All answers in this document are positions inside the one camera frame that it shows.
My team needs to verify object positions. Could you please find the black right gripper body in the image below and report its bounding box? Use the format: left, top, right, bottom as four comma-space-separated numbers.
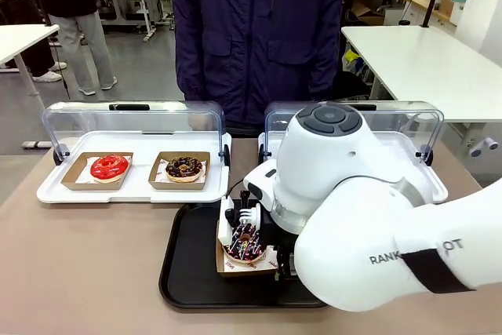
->
261, 212, 299, 249

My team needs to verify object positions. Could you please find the chocolate donut with sprinkles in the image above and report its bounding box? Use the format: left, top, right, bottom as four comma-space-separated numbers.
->
222, 224, 268, 264

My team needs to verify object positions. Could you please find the brown cardboard donut box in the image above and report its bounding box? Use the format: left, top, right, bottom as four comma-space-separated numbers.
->
215, 228, 280, 280
147, 150, 212, 191
60, 151, 134, 191

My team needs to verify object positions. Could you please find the white printed paper liner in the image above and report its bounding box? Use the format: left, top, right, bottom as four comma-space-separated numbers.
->
74, 156, 133, 186
155, 158, 209, 186
224, 250, 278, 271

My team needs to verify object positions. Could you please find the black serving tray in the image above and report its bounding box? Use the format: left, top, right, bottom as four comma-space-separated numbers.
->
158, 203, 329, 310

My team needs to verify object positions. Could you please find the chocolate donut with nuts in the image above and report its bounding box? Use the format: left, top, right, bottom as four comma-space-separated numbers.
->
164, 156, 205, 184

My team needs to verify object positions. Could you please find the white display tray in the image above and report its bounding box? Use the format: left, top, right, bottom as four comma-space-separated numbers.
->
257, 130, 449, 205
35, 129, 231, 205

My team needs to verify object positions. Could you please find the red glazed donut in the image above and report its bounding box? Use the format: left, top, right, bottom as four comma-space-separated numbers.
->
89, 154, 131, 184

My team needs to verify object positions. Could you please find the clear hinged display lid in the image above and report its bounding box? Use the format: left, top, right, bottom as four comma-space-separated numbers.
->
41, 100, 232, 166
263, 100, 446, 166

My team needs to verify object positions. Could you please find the colourful bag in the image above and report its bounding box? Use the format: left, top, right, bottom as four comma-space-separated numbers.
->
344, 47, 372, 77

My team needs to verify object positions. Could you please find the person in navy jacket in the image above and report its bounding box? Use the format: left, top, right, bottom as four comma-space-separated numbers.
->
169, 0, 346, 136

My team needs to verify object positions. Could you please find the white table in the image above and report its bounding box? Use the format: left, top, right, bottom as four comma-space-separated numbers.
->
340, 24, 502, 124
0, 24, 60, 151

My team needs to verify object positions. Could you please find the person in grey trousers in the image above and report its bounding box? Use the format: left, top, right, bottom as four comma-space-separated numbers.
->
37, 0, 118, 96

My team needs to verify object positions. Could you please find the black camera cable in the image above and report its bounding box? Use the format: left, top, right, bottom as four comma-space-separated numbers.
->
226, 180, 252, 198

